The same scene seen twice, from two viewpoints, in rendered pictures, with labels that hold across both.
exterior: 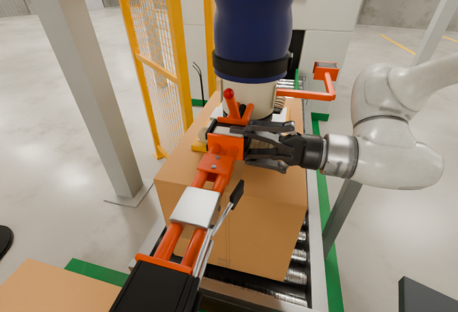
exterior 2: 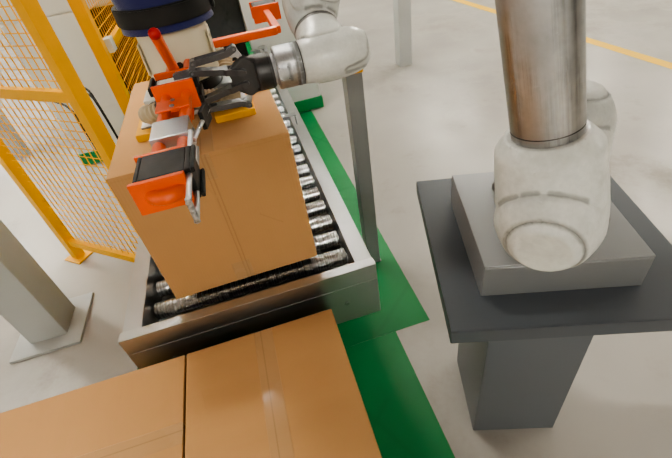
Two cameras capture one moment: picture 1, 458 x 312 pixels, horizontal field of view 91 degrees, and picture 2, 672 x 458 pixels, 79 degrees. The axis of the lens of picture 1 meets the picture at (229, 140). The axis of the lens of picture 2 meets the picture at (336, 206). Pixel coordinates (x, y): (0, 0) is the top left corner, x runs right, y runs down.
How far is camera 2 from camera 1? 46 cm
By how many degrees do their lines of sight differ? 19
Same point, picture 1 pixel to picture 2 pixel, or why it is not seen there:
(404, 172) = (339, 51)
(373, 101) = (297, 4)
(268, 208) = (253, 154)
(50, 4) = not seen: outside the picture
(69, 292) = (44, 420)
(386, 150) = (319, 39)
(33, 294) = not seen: outside the picture
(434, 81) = not seen: outside the picture
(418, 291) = (430, 185)
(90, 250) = not seen: hidden behind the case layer
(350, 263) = (408, 250)
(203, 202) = (175, 123)
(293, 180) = (268, 121)
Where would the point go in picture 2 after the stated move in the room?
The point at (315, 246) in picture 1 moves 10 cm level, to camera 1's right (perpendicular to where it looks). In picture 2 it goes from (341, 215) to (367, 203)
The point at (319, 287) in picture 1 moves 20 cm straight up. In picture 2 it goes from (356, 245) to (349, 192)
